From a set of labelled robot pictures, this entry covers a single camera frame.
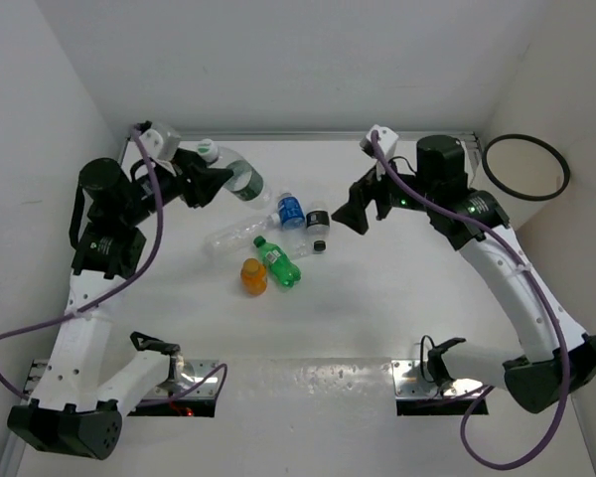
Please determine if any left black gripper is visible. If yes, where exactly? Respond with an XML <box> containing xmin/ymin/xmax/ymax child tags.
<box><xmin>119</xmin><ymin>147</ymin><xmax>231</xmax><ymax>226</ymax></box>

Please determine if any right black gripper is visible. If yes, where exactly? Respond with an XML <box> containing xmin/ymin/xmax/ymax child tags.
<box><xmin>331</xmin><ymin>147</ymin><xmax>436</xmax><ymax>234</ymax></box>

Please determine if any large green-label clear bottle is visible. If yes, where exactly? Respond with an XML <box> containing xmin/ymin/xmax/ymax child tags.
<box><xmin>196</xmin><ymin>138</ymin><xmax>271</xmax><ymax>211</ymax></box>

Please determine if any blue-label plastic bottle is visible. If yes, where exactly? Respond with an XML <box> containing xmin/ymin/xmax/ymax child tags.
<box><xmin>277</xmin><ymin>189</ymin><xmax>305</xmax><ymax>231</ymax></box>

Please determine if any clear plastic bottle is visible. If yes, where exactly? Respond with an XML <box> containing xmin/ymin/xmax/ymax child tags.
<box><xmin>203</xmin><ymin>213</ymin><xmax>280</xmax><ymax>257</ymax></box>

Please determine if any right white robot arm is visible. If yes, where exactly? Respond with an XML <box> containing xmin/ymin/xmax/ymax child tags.
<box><xmin>332</xmin><ymin>126</ymin><xmax>596</xmax><ymax>413</ymax></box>

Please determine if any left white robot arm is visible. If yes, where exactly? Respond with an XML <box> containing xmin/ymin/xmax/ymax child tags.
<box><xmin>8</xmin><ymin>150</ymin><xmax>232</xmax><ymax>460</ymax></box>

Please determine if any white bin black rim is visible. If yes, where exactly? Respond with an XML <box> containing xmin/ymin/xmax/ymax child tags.
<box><xmin>471</xmin><ymin>133</ymin><xmax>571</xmax><ymax>230</ymax></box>

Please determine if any black-label small bottle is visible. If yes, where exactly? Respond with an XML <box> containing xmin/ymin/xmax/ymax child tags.
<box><xmin>305</xmin><ymin>201</ymin><xmax>331</xmax><ymax>253</ymax></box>

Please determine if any green plastic bottle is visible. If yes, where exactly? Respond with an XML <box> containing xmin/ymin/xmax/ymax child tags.
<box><xmin>253</xmin><ymin>236</ymin><xmax>302</xmax><ymax>289</ymax></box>

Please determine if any orange juice bottle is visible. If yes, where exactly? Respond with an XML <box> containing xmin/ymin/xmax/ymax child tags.
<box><xmin>240</xmin><ymin>258</ymin><xmax>267</xmax><ymax>296</ymax></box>

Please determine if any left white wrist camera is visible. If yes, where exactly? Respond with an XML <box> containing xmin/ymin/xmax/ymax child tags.
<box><xmin>139</xmin><ymin>121</ymin><xmax>181</xmax><ymax>162</ymax></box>

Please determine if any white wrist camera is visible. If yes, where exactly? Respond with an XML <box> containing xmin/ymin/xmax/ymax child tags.
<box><xmin>360</xmin><ymin>124</ymin><xmax>399</xmax><ymax>160</ymax></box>
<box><xmin>139</xmin><ymin>121</ymin><xmax>181</xmax><ymax>162</ymax></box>

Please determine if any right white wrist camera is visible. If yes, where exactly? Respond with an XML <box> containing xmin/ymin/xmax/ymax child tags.
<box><xmin>360</xmin><ymin>124</ymin><xmax>399</xmax><ymax>160</ymax></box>

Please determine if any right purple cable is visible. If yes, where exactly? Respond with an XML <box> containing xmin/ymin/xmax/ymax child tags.
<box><xmin>370</xmin><ymin>129</ymin><xmax>572</xmax><ymax>471</ymax></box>

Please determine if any purple cable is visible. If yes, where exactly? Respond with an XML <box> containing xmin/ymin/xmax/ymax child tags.
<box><xmin>0</xmin><ymin>123</ymin><xmax>228</xmax><ymax>404</ymax></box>
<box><xmin>370</xmin><ymin>129</ymin><xmax>572</xmax><ymax>471</ymax></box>

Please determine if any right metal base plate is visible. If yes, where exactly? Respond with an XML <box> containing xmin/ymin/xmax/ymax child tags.
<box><xmin>390</xmin><ymin>359</ymin><xmax>485</xmax><ymax>401</ymax></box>

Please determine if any metal base plate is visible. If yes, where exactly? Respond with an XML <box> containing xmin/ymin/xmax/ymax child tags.
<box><xmin>143</xmin><ymin>359</ymin><xmax>223</xmax><ymax>401</ymax></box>
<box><xmin>390</xmin><ymin>359</ymin><xmax>485</xmax><ymax>401</ymax></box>

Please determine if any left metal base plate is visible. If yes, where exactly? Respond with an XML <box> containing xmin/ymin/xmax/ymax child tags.
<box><xmin>143</xmin><ymin>359</ymin><xmax>223</xmax><ymax>401</ymax></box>

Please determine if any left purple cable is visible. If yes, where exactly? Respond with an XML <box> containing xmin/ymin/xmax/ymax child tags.
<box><xmin>0</xmin><ymin>123</ymin><xmax>228</xmax><ymax>404</ymax></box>

